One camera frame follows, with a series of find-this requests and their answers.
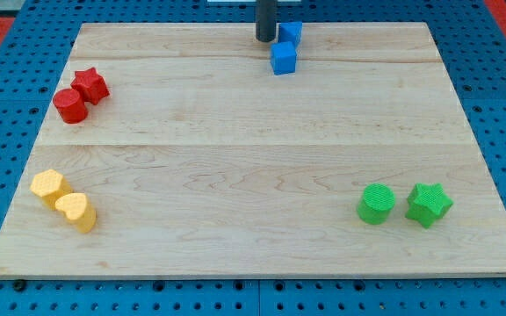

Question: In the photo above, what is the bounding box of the blue block behind cube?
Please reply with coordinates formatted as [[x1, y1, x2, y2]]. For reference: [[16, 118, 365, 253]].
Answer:
[[278, 21, 303, 48]]

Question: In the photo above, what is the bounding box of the light wooden board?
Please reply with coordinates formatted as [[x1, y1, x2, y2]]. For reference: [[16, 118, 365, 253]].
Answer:
[[0, 22, 506, 280]]

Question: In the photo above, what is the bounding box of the green cylinder block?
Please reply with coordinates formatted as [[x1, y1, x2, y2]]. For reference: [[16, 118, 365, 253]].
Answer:
[[357, 183, 395, 225]]

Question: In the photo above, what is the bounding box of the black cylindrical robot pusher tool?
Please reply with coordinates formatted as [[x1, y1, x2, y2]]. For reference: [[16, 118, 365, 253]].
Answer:
[[255, 0, 278, 43]]

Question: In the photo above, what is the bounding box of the red star block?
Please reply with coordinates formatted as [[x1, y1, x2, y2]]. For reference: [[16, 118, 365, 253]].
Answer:
[[70, 68, 110, 105]]

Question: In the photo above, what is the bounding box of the green star block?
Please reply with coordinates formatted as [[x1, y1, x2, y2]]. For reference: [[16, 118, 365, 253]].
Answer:
[[405, 183, 453, 229]]

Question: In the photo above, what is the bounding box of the yellow heart block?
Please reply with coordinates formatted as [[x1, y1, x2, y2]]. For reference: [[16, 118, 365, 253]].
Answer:
[[55, 192, 97, 233]]

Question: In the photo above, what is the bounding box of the red cylinder block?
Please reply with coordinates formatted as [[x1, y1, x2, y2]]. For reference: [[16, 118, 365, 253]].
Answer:
[[52, 89, 88, 124]]

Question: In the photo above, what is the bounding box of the yellow hexagon block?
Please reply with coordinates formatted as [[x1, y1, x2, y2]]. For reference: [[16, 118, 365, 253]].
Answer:
[[29, 169, 74, 210]]

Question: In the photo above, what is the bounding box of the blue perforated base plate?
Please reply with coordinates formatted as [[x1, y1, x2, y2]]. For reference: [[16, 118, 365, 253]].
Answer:
[[0, 0, 506, 315]]

